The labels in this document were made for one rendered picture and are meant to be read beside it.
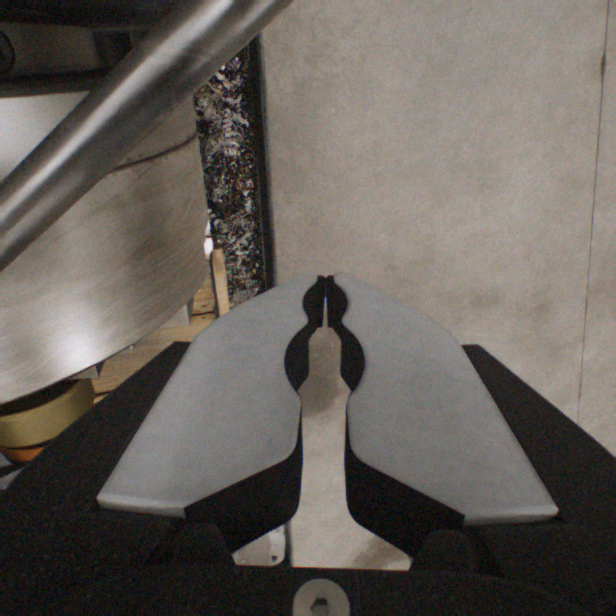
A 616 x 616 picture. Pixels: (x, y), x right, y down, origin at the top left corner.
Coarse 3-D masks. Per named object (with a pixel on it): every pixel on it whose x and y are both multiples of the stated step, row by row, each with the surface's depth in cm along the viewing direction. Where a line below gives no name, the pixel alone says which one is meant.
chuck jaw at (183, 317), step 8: (192, 304) 35; (184, 312) 32; (168, 320) 32; (176, 320) 32; (184, 320) 33; (120, 352) 33; (128, 352) 33; (96, 368) 34; (72, 376) 34; (80, 376) 34; (88, 376) 34; (96, 376) 34
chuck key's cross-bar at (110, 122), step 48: (192, 0) 8; (240, 0) 7; (288, 0) 8; (144, 48) 8; (192, 48) 8; (240, 48) 8; (96, 96) 8; (144, 96) 8; (48, 144) 8; (96, 144) 8; (0, 192) 9; (48, 192) 9; (0, 240) 9
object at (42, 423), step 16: (64, 384) 34; (80, 384) 35; (16, 400) 33; (32, 400) 33; (48, 400) 33; (64, 400) 34; (80, 400) 36; (0, 416) 31; (16, 416) 32; (32, 416) 33; (48, 416) 33; (64, 416) 34; (0, 432) 33; (16, 432) 33; (32, 432) 33; (48, 432) 34; (0, 448) 35; (16, 448) 34; (32, 448) 34; (16, 464) 35
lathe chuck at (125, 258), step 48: (192, 144) 27; (96, 192) 19; (144, 192) 22; (192, 192) 27; (48, 240) 18; (96, 240) 20; (144, 240) 22; (192, 240) 27; (0, 288) 18; (48, 288) 19; (96, 288) 21; (144, 288) 23; (192, 288) 27; (0, 336) 18; (48, 336) 20; (96, 336) 22; (144, 336) 24; (0, 384) 19; (48, 384) 21
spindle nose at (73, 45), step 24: (0, 24) 19; (24, 24) 20; (48, 24) 21; (72, 24) 23; (0, 48) 20; (24, 48) 20; (48, 48) 22; (72, 48) 23; (0, 72) 20; (24, 72) 21; (48, 72) 22; (72, 72) 23
